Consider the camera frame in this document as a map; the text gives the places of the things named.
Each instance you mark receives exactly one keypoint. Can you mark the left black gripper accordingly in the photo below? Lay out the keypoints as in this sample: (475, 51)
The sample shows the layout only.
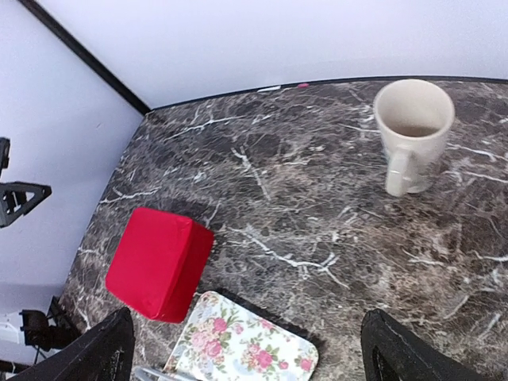
(4, 152)

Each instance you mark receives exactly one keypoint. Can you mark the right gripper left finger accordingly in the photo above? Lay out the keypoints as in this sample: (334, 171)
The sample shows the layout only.
(104, 352)

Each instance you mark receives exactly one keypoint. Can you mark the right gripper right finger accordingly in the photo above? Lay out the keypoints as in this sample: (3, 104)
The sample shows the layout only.
(391, 352)

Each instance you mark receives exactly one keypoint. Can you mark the red box lid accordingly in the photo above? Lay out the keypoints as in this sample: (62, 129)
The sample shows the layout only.
(147, 261)

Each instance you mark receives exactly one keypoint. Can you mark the red chocolate box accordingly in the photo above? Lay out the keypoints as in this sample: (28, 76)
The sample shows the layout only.
(184, 282)

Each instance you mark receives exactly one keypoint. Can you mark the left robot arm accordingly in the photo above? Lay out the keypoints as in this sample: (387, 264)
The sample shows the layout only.
(33, 328)

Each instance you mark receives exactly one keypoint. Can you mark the floral rectangular tray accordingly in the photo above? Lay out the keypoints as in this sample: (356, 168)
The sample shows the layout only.
(224, 341)

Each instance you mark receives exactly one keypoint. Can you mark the white ceramic mug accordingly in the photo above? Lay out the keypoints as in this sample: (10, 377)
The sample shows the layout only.
(414, 118)

